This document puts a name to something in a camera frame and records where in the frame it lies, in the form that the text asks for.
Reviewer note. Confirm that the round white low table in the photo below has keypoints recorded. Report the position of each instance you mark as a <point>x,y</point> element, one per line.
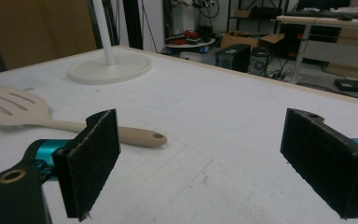
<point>189,43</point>

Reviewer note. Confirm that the white round lamp stand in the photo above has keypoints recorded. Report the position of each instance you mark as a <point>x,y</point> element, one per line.
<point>112,62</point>

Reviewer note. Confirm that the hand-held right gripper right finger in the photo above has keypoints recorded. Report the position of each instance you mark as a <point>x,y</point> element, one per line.
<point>323,158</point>

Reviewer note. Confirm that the grey computer tower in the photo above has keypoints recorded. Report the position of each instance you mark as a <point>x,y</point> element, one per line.
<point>258,62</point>

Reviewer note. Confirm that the black computer tower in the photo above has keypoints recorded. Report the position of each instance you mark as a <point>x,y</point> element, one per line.
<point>233,57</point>

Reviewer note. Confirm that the black keyboard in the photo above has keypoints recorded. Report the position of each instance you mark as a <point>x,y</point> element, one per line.
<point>323,13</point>

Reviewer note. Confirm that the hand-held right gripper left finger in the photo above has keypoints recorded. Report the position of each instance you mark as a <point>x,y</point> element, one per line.
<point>87,165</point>

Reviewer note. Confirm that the black flat device on floor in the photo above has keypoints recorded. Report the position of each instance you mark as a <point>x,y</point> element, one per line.
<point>354,85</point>

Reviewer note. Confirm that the white desk with keyboard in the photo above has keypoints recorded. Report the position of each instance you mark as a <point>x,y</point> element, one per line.
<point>326,28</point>

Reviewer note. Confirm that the beige slotted spatula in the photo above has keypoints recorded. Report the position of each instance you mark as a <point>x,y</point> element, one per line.
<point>21,115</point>

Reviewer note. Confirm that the brown cardboard box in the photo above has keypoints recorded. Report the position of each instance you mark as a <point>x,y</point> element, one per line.
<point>248,40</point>

